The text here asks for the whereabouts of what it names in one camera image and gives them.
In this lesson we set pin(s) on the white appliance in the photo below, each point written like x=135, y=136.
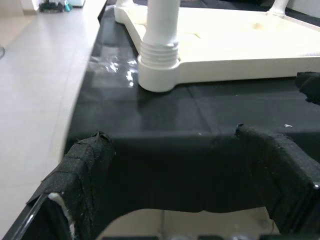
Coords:
x=78, y=2

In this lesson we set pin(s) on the white plastic children table top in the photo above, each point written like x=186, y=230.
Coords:
x=237, y=50

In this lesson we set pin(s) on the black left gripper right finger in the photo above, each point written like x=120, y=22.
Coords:
x=287, y=175

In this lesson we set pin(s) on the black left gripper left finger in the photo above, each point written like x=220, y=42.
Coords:
x=80, y=180

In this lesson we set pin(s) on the white plastic table leg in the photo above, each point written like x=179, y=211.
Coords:
x=162, y=25
x=278, y=5
x=123, y=3

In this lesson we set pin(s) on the small teal plastic object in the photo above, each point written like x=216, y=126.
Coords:
x=67, y=5

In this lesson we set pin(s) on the black tablecloth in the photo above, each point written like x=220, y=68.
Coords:
x=175, y=112

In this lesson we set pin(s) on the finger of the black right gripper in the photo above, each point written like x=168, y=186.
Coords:
x=311, y=87

